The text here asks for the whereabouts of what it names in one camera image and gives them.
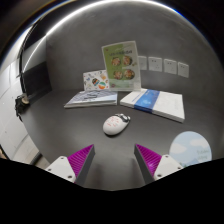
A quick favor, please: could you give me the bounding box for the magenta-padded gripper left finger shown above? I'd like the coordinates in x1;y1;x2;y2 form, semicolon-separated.
44;143;96;187

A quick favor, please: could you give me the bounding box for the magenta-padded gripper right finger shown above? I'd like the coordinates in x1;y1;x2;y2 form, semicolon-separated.
133;143;185;185

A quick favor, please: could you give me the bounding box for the white printed computer mouse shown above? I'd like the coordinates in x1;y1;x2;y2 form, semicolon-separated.
102;113;132;137

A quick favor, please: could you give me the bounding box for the round light-blue mouse pad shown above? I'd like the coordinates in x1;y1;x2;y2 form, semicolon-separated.
168;130;213;168

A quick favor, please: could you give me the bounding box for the grey covered book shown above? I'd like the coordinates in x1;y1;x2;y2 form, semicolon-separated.
63;89;119;110

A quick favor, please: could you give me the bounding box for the black desk clamp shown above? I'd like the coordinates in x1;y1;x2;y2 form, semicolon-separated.
14;93;31;116

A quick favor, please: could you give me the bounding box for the black flat panel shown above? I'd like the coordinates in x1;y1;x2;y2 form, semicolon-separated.
23;61;53;102

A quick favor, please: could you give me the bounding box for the white card with colourful stickers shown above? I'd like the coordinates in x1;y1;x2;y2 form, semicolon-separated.
82;69;111;92

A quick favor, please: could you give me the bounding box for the green menu sign stand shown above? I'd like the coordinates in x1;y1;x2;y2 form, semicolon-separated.
101;40;142;93

